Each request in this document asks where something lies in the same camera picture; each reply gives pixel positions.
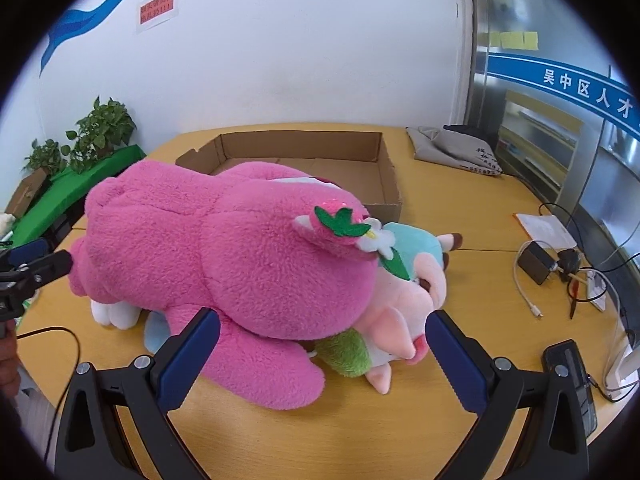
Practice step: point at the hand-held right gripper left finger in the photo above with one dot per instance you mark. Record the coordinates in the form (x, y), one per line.
(192, 345)

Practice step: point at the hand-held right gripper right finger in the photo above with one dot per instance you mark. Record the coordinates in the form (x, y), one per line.
(450, 355)

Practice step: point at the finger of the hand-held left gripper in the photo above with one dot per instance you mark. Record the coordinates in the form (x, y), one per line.
(30, 252)
(52, 266)

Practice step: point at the light blue plush toy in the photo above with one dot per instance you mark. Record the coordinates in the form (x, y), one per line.
(155, 332)

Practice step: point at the pink teal pig plush toy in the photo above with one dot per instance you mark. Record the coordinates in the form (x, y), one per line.
(400, 305)

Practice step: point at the pink bear plush toy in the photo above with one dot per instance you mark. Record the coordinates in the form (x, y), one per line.
(200, 240)

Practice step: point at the person's left hand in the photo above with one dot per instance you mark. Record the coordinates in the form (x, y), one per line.
(7, 370)

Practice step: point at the small brown cardboard box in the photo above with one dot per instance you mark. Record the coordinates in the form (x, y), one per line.
(25, 192)

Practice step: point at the green cloth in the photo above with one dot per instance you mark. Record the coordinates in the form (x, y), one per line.
(65, 192)

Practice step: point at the small potted green plant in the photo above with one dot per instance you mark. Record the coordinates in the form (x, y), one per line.
(45, 157)

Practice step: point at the black phone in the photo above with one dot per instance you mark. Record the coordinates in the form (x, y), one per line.
(570, 390)

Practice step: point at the black power bank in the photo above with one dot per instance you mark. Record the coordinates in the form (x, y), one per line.
(535, 262)

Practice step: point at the large potted green plant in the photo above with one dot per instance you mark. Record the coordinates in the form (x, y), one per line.
(102, 125)

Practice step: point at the black plug adapter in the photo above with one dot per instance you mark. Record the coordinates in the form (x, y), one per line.
(569, 261)

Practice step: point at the white paper pad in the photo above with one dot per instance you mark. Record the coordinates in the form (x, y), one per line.
(545, 227)

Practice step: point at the grey cloth bag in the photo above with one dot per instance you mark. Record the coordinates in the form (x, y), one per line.
(440, 147)

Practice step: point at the blue window banner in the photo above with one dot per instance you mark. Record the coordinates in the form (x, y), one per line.
(550, 77)

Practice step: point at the yellow sticky note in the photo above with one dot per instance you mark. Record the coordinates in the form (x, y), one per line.
(495, 40)
(511, 40)
(530, 41)

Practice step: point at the blue wall decal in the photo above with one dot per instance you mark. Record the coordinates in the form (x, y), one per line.
(75, 22)

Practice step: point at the red wall sign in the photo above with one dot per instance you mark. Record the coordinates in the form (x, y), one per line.
(156, 10)

